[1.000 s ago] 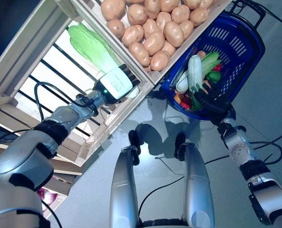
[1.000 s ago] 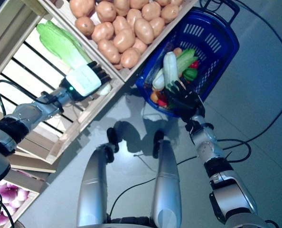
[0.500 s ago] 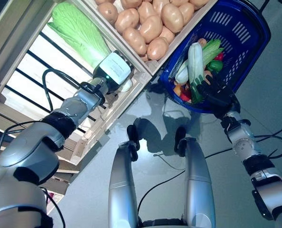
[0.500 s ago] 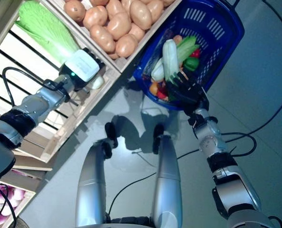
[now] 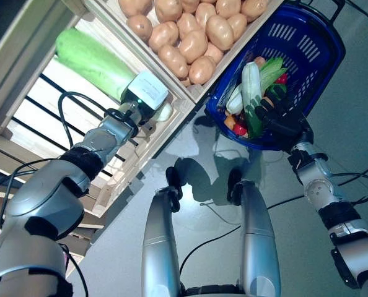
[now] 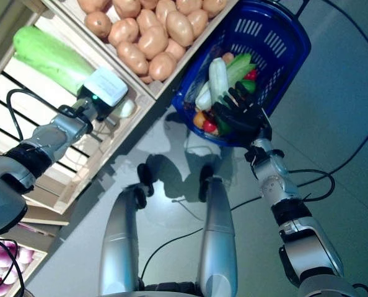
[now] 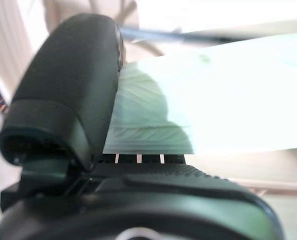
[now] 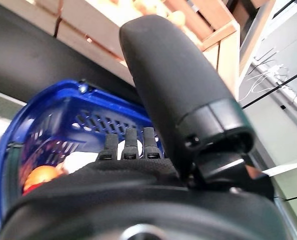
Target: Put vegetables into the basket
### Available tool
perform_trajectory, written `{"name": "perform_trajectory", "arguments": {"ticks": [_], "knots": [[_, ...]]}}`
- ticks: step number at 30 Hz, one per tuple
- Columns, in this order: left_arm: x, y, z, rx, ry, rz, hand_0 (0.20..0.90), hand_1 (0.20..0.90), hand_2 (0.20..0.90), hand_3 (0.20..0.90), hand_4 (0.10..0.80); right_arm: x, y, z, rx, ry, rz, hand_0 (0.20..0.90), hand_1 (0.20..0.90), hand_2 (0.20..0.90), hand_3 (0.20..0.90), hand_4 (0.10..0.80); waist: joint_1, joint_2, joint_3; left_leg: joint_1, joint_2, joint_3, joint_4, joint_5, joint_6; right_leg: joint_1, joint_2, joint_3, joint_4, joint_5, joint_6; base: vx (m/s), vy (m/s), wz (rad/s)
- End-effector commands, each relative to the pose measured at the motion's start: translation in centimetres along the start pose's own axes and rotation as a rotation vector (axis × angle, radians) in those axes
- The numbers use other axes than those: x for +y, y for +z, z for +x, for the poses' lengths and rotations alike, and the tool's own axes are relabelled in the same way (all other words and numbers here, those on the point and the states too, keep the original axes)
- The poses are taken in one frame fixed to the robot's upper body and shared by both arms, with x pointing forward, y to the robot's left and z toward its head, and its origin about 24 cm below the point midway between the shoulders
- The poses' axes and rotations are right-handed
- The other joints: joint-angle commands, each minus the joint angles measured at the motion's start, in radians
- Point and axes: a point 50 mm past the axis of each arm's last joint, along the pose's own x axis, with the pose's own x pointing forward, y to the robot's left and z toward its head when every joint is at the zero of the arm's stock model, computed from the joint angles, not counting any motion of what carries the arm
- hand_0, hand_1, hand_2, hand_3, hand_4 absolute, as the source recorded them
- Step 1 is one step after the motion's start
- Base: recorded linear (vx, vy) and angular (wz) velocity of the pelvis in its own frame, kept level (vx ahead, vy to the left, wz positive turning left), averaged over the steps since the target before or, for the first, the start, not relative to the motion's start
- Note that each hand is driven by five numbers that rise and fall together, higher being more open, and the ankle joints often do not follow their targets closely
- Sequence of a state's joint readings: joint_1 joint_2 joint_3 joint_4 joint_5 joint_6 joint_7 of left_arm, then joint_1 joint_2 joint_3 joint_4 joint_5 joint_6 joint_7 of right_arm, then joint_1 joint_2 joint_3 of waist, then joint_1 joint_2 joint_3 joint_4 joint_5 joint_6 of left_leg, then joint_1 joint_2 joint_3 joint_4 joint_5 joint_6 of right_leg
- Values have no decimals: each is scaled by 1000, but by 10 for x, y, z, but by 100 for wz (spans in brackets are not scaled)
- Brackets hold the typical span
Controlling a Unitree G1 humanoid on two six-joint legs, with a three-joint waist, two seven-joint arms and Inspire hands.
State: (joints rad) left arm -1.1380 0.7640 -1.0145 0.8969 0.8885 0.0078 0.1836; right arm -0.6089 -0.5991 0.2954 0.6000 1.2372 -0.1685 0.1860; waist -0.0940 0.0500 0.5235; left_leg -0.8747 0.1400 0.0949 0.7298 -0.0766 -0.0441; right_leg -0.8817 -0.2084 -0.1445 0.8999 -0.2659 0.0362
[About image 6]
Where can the blue plastic shopping basket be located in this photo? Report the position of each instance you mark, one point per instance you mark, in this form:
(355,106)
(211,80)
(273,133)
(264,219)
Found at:
(280,46)

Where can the wooden onion crate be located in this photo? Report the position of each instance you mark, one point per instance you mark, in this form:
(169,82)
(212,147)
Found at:
(32,269)

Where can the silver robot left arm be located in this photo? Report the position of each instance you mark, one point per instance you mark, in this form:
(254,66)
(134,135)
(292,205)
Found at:
(54,136)

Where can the wooden potato crate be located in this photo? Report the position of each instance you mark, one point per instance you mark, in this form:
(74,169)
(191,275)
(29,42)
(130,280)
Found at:
(177,71)

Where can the red tomato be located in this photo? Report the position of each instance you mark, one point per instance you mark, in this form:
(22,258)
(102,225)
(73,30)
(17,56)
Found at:
(209,125)

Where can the red bell pepper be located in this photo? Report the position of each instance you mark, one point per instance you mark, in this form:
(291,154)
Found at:
(250,75)

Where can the silver robot leg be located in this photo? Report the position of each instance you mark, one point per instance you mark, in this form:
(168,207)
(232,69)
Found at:
(119,247)
(218,232)

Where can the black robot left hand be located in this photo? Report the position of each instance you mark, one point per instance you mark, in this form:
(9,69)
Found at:
(95,106)

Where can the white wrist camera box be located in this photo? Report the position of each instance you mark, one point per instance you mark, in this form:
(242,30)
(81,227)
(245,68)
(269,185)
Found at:
(106,83)

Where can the silver robot left leg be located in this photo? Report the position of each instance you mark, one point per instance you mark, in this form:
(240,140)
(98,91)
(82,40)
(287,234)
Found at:
(119,247)

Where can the purple white onion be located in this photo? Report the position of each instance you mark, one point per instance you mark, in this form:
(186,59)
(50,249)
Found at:
(26,255)
(10,277)

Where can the dark green bell pepper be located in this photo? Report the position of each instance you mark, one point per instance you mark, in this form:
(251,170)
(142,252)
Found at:
(222,127)

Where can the wooden slatted crate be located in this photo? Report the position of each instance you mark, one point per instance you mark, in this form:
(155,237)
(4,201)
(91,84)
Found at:
(131,120)

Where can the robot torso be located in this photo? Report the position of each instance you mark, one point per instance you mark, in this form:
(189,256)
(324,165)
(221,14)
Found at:
(168,289)

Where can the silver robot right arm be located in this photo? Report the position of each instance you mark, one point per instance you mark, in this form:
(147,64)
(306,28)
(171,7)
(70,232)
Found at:
(277,185)

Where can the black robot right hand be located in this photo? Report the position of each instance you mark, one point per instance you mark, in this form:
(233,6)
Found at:
(243,114)

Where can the silver robot right leg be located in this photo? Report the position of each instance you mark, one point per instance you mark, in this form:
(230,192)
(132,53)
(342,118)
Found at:
(218,232)

